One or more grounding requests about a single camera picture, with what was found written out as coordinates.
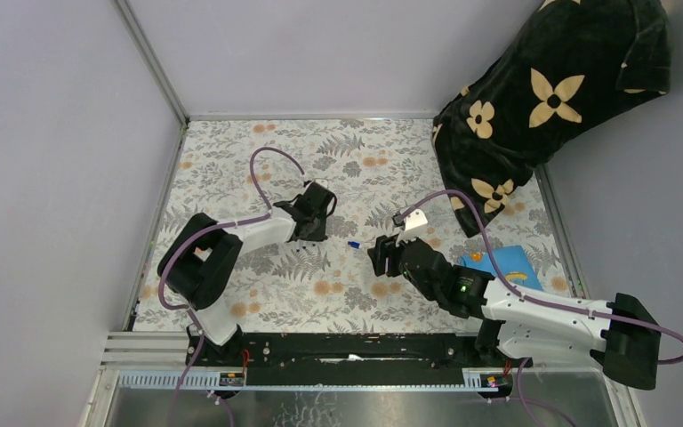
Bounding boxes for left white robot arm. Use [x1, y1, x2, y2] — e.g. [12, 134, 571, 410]
[157, 181, 338, 366]

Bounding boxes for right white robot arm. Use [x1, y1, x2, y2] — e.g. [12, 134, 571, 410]
[366, 236, 661, 391]

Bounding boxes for floral patterned table mat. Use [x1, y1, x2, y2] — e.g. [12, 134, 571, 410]
[135, 118, 582, 334]

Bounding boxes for blue folded cloth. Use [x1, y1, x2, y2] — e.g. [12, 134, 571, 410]
[459, 246, 543, 291]

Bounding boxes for black floral blanket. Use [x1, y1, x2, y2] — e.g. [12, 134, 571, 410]
[431, 0, 671, 237]

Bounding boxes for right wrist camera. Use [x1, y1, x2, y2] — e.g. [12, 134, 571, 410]
[395, 209, 429, 246]

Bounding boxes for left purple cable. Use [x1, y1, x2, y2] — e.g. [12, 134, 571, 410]
[158, 147, 306, 427]

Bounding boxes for purple cable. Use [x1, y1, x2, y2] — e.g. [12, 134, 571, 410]
[393, 189, 683, 365]
[158, 147, 306, 427]

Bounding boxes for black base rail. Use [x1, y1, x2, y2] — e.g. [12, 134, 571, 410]
[185, 333, 520, 387]

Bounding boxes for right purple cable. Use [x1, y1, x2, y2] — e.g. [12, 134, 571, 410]
[393, 189, 683, 365]

